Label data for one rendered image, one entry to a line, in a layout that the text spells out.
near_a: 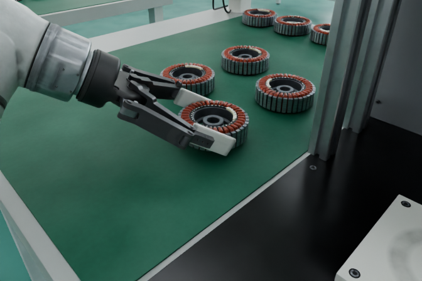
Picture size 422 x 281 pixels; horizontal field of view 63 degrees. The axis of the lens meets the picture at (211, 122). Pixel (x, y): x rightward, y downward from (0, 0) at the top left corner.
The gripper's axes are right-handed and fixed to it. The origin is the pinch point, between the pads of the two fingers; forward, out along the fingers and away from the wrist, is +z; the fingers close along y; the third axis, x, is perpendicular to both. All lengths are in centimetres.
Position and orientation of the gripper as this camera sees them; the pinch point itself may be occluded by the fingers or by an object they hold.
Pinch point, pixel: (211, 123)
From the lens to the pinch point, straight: 55.1
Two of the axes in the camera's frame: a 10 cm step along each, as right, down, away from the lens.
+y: 2.3, 5.0, -8.3
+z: 8.4, 3.3, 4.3
